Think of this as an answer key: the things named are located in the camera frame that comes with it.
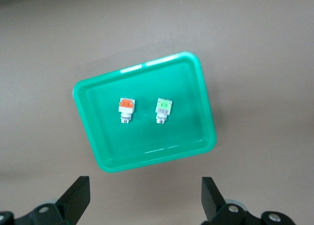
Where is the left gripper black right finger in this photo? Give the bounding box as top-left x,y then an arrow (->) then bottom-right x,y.
201,176 -> 262,225

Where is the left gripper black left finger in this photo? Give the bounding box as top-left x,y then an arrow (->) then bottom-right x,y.
14,176 -> 91,225

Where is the white button green contact block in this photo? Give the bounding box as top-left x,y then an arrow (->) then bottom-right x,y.
155,97 -> 174,125

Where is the white button orange contact block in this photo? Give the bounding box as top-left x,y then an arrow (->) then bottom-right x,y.
117,97 -> 136,124

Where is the green plastic tray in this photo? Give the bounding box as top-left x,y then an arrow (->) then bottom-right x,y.
72,51 -> 217,174

